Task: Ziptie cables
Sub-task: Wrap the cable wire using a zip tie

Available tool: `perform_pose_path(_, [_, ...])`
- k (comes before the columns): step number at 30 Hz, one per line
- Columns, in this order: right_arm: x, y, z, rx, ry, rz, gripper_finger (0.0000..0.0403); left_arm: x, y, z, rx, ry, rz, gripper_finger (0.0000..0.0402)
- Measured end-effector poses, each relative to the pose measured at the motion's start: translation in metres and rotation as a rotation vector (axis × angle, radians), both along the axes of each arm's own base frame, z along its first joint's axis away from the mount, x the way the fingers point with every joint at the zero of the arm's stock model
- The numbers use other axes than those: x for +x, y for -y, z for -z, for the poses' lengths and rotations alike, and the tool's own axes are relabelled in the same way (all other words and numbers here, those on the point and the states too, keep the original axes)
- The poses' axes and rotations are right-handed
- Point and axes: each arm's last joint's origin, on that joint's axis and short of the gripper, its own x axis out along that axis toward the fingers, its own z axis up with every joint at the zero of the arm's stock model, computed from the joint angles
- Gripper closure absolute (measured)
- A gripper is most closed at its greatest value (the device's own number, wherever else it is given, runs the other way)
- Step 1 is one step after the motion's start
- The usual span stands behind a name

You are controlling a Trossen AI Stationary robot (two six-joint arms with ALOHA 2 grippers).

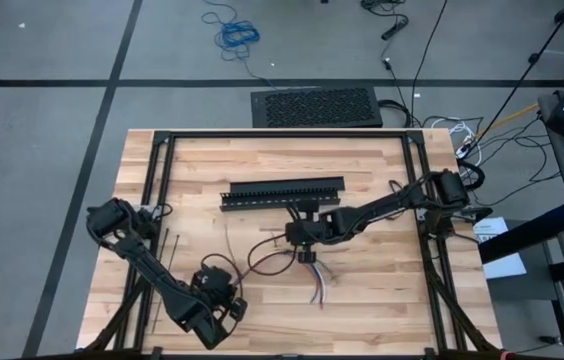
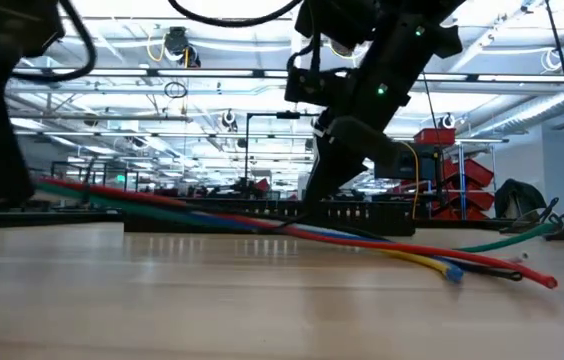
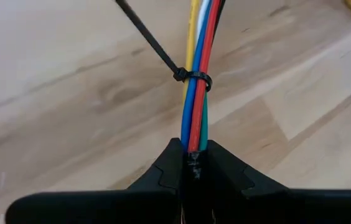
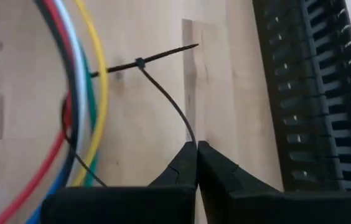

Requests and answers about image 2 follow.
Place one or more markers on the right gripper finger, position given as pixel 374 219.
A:
pixel 344 170
pixel 319 180

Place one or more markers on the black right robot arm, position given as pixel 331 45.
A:
pixel 397 50

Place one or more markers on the black monitor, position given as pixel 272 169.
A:
pixel 422 165

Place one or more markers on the red bin shelf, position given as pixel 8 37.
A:
pixel 477 172

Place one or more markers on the black bag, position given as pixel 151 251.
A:
pixel 517 197

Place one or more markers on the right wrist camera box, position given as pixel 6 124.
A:
pixel 312 86

